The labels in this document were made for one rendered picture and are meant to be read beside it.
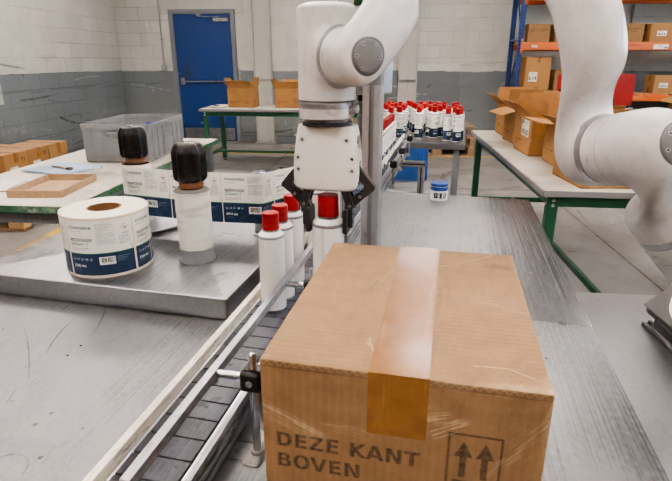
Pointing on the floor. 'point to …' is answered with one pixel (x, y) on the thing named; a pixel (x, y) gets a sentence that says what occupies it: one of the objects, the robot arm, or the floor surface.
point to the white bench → (11, 208)
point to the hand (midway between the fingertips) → (328, 219)
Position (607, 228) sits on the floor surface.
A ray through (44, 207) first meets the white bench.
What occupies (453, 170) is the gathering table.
